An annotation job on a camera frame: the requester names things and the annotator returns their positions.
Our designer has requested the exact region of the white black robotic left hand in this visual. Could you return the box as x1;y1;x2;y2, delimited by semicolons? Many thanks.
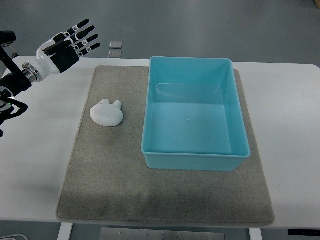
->
22;19;100;83

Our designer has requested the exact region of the white bunny toy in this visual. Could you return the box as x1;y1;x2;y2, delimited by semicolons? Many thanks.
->
89;99;124;127

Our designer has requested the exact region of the blue plastic box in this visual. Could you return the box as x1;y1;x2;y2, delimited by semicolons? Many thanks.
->
141;56;251;172

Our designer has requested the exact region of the lower metal floor plate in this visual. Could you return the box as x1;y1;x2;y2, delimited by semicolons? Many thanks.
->
108;50;122;59

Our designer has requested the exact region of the grey felt mat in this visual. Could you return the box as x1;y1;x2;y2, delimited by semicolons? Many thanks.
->
56;66;275;228

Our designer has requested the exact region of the white left table leg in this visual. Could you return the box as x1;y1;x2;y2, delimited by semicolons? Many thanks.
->
57;222;73;240

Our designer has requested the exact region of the white table leg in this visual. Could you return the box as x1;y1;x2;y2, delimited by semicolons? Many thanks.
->
57;222;73;240
249;228;263;240

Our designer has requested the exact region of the white right table leg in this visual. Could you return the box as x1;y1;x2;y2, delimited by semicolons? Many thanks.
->
249;228;263;240

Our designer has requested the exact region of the black table control panel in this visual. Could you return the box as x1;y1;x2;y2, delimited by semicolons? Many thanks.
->
287;229;320;237

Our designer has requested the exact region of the metal bracket under table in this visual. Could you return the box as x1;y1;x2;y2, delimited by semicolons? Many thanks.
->
99;227;226;240

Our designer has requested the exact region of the white cable on floor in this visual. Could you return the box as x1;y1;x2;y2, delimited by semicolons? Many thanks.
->
0;233;27;240

